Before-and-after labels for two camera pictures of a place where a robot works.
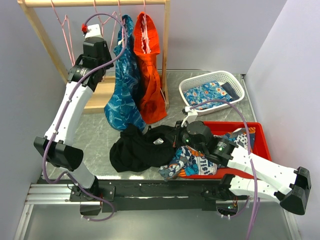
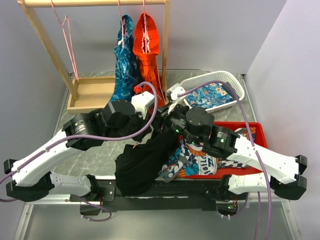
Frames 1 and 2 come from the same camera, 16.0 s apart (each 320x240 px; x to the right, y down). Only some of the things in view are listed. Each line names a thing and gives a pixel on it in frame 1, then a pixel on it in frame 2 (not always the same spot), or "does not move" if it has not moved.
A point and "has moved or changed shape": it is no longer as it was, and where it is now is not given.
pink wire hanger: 103,23 → 134,145
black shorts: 134,151 has moved or changed shape
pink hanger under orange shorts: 145,35 does not move
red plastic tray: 260,148 does not move
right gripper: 178,130 → 166,116
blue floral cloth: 208,91 does not move
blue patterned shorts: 124,109 does not move
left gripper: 107,52 → 143,123
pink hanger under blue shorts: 123,21 does not move
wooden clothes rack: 102,93 does not move
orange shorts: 147,46 does not move
